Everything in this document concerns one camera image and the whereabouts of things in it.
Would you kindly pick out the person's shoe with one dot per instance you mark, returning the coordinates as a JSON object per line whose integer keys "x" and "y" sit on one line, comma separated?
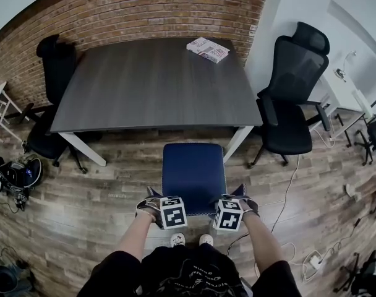
{"x": 177, "y": 239}
{"x": 206, "y": 239}

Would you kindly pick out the black equipment bag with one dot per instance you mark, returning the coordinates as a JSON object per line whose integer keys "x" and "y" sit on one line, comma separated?
{"x": 19, "y": 173}

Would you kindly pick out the black high-back office chair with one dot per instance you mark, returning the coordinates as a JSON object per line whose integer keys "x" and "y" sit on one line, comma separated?
{"x": 56, "y": 70}

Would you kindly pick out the blue upholstered chair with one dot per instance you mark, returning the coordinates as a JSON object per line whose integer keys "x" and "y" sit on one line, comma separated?
{"x": 191, "y": 172}

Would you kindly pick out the person's left shoe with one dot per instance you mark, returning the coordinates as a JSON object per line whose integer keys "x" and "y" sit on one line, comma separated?
{"x": 177, "y": 239}

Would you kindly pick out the black-legged desk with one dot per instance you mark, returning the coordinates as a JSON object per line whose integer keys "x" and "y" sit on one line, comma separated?
{"x": 347, "y": 136}

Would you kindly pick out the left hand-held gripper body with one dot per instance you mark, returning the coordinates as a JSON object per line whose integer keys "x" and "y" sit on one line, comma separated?
{"x": 174, "y": 213}

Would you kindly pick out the person's left hand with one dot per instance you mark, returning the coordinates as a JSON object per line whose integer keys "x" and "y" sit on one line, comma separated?
{"x": 147, "y": 207}

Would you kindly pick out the dark wood table white legs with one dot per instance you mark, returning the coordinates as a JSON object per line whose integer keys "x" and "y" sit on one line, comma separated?
{"x": 157, "y": 91}

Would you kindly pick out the person's left forearm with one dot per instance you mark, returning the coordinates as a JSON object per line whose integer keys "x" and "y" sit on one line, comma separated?
{"x": 135, "y": 237}

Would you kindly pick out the striped cover book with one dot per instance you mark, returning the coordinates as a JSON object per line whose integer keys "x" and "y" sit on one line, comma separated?
{"x": 208, "y": 49}

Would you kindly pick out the person's right shoe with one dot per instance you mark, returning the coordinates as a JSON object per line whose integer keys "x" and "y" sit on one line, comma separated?
{"x": 206, "y": 239}

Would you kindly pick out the person's black printed shirt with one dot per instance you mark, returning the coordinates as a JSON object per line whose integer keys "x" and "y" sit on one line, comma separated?
{"x": 191, "y": 274}

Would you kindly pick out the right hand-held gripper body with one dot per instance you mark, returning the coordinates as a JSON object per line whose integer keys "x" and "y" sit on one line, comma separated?
{"x": 228, "y": 215}

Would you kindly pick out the person's right hand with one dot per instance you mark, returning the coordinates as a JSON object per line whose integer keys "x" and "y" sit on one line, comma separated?
{"x": 250, "y": 207}

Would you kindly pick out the white power strip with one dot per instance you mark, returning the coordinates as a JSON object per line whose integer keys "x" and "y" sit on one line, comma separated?
{"x": 315, "y": 261}

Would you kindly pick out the white desk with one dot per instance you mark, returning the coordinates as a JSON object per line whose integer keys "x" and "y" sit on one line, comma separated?
{"x": 345, "y": 97}

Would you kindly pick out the black mesh headrest office chair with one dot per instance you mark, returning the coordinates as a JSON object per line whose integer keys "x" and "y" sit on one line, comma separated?
{"x": 296, "y": 73}

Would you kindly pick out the white flat panel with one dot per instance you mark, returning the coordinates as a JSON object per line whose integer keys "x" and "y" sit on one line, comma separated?
{"x": 361, "y": 102}

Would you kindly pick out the small black device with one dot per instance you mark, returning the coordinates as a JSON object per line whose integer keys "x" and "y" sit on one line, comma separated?
{"x": 21, "y": 201}

